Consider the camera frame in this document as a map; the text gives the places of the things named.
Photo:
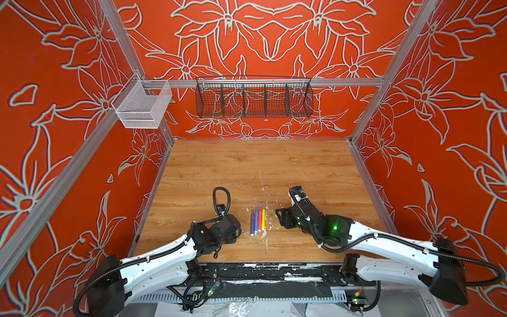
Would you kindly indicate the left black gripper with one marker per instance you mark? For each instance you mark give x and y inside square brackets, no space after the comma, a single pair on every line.
[234,237]

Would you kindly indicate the pink marker pen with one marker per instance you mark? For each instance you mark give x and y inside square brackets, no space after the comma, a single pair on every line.
[260,218]

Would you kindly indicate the right base cable connector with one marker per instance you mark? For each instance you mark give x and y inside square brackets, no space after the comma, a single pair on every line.
[358,302]

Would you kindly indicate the yellow marker pen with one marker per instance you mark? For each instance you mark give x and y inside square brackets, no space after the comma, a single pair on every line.
[263,217]

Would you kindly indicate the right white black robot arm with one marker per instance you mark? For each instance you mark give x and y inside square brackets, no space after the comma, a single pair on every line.
[372,255]

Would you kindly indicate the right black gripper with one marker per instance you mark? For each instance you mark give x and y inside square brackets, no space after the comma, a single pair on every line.
[286,214]

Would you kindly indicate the white wire mesh basket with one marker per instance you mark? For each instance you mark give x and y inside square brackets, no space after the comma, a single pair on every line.
[142,104]

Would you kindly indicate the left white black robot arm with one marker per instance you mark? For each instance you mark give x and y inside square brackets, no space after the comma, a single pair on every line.
[115,283]

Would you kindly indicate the black wire mesh basket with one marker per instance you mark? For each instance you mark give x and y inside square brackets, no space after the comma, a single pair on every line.
[240,96]

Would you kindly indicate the blue marker pen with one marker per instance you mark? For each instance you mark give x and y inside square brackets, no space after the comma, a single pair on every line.
[257,226]

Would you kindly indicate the white slotted cable duct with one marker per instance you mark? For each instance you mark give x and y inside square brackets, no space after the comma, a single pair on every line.
[336,296]

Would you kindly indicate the purple marker pen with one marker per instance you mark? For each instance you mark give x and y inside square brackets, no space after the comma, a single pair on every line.
[253,223]

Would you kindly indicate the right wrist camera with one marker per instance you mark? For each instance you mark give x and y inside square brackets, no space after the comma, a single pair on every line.
[296,194]

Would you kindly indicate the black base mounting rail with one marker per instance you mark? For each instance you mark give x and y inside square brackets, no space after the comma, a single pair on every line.
[328,274]

